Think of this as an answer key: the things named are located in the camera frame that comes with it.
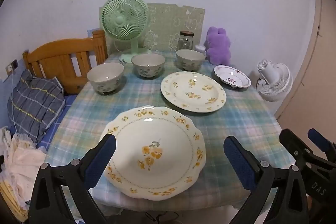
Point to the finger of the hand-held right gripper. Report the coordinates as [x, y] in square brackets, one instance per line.
[319, 138]
[296, 148]

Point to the green desk fan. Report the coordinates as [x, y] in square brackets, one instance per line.
[119, 20]

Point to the purple plush toy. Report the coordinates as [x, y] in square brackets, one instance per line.
[218, 48]

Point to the beige door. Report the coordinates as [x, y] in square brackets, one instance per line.
[315, 82]

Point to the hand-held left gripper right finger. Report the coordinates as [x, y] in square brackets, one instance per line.
[240, 161]

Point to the wall socket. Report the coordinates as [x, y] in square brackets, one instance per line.
[14, 64]

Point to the white floor fan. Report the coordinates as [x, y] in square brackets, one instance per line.
[275, 82]

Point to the small red-rimmed floral plate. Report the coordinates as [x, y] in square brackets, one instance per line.
[231, 77]

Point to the wooden headboard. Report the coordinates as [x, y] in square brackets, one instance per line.
[52, 50]

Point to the scalloped yellow floral plate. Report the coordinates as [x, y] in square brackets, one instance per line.
[157, 134]

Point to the pastel plaid tablecloth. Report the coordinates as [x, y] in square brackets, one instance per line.
[249, 119]

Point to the floral ceramic bowl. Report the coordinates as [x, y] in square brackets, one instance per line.
[148, 64]
[190, 56]
[105, 74]

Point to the glass jar with dark lid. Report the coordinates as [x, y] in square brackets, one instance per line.
[185, 41]

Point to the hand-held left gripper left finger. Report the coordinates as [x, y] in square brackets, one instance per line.
[101, 158]

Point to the yellow striped cloth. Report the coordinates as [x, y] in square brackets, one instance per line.
[10, 200]

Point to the round yellow floral plate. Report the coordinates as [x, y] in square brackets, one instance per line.
[194, 98]

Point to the grey plaid pillow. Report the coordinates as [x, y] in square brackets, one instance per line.
[34, 103]

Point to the green patterned board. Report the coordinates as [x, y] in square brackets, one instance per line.
[170, 22]

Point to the white cotton swab container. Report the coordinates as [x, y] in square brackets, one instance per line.
[200, 49]

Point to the white lace cloth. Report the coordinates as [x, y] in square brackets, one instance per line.
[23, 161]

